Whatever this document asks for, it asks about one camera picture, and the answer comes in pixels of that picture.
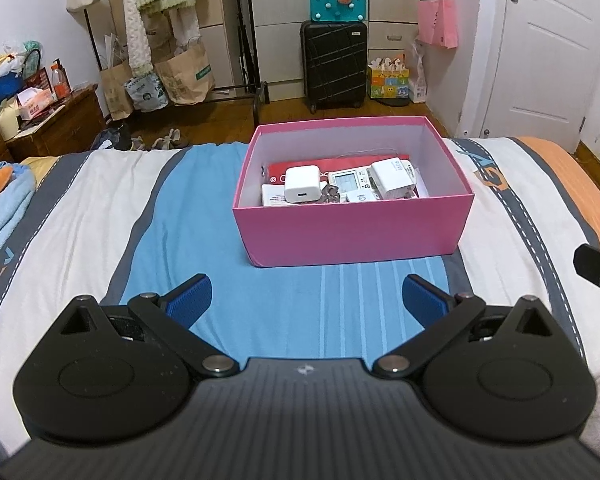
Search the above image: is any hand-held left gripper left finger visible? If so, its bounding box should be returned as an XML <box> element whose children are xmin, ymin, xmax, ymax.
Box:
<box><xmin>60</xmin><ymin>274</ymin><xmax>240</xmax><ymax>379</ymax></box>

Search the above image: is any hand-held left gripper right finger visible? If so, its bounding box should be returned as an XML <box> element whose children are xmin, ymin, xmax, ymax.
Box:
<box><xmin>372</xmin><ymin>274</ymin><xmax>553</xmax><ymax>379</ymax></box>

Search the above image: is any pink cardboard box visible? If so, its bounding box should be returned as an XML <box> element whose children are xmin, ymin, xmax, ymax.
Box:
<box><xmin>231</xmin><ymin>116</ymin><xmax>475</xmax><ymax>268</ymax></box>

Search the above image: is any white pronged plug charger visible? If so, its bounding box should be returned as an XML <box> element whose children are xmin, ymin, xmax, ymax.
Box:
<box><xmin>369</xmin><ymin>158</ymin><xmax>422</xmax><ymax>202</ymax></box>

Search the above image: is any white remote control with screen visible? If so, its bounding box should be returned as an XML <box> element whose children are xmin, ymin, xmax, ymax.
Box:
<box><xmin>328</xmin><ymin>169</ymin><xmax>373</xmax><ymax>194</ymax></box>

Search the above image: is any white cube charger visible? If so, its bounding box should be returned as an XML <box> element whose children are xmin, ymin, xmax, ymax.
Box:
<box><xmin>284</xmin><ymin>164</ymin><xmax>322</xmax><ymax>207</ymax></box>

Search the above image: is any striped printed bed sheet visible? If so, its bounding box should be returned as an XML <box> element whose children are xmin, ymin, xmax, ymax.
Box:
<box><xmin>0</xmin><ymin>135</ymin><xmax>600</xmax><ymax>466</ymax></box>

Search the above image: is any red printed paper bag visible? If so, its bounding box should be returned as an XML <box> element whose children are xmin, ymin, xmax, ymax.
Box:
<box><xmin>265</xmin><ymin>152</ymin><xmax>421</xmax><ymax>198</ymax></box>

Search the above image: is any black plastic bag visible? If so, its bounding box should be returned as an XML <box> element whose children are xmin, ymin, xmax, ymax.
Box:
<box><xmin>91</xmin><ymin>125</ymin><xmax>133</xmax><ymax>152</ymax></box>

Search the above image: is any light blue fleece blanket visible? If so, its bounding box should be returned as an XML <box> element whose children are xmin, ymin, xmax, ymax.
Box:
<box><xmin>0</xmin><ymin>165</ymin><xmax>37</xmax><ymax>277</ymax></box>

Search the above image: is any black metal clothes rack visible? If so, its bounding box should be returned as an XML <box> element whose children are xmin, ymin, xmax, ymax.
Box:
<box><xmin>70</xmin><ymin>0</ymin><xmax>271</xmax><ymax>126</ymax></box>

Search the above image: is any white green patterned bag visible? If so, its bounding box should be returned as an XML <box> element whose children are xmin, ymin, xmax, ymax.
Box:
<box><xmin>125</xmin><ymin>72</ymin><xmax>170</xmax><ymax>112</ymax></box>

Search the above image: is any white panel door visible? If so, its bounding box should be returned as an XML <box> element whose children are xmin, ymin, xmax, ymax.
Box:
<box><xmin>460</xmin><ymin>0</ymin><xmax>600</xmax><ymax>153</ymax></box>

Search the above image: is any white plastic bag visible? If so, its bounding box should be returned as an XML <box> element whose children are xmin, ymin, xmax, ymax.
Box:
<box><xmin>407</xmin><ymin>40</ymin><xmax>429</xmax><ymax>104</ymax></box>

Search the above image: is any wooden nightstand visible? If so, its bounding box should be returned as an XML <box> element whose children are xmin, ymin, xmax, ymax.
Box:
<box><xmin>5</xmin><ymin>85</ymin><xmax>106</xmax><ymax>163</ymax></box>

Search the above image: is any brown paper bag green label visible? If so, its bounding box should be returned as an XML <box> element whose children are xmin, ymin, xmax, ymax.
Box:
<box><xmin>154</xmin><ymin>40</ymin><xmax>216</xmax><ymax>106</ymax></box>

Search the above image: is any small brown paper bag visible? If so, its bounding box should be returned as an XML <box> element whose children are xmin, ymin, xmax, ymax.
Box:
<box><xmin>99</xmin><ymin>57</ymin><xmax>135</xmax><ymax>121</ymax></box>

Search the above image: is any black hard suitcase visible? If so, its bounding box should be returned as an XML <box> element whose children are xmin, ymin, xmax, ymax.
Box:
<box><xmin>300</xmin><ymin>20</ymin><xmax>369</xmax><ymax>114</ymax></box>

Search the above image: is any tissue box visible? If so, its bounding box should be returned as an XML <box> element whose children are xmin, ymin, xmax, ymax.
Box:
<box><xmin>17</xmin><ymin>87</ymin><xmax>56</xmax><ymax>120</ymax></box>

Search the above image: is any orange label bottle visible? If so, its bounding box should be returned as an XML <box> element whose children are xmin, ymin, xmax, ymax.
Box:
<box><xmin>50</xmin><ymin>60</ymin><xmax>71</xmax><ymax>101</ymax></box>

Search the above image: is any hanging brown paper bag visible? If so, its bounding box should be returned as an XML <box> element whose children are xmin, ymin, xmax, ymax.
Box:
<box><xmin>140</xmin><ymin>10</ymin><xmax>177</xmax><ymax>53</ymax></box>

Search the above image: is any red gift bag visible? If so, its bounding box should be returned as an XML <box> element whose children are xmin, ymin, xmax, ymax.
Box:
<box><xmin>24</xmin><ymin>67</ymin><xmax>51</xmax><ymax>92</ymax></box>

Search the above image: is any pink paper bag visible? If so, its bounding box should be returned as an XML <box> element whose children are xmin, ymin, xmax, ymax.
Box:
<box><xmin>416</xmin><ymin>0</ymin><xmax>459</xmax><ymax>50</ymax></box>

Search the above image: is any white knit cardigan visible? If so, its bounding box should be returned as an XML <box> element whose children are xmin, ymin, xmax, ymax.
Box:
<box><xmin>121</xmin><ymin>0</ymin><xmax>212</xmax><ymax>76</ymax></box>

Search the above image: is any grey three-door wardrobe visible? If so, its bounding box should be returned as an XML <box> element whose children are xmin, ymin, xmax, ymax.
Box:
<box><xmin>244</xmin><ymin>0</ymin><xmax>426</xmax><ymax>103</ymax></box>

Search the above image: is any blue shopping bag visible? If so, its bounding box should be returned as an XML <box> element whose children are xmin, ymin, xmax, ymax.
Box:
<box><xmin>0</xmin><ymin>42</ymin><xmax>45</xmax><ymax>111</ymax></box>

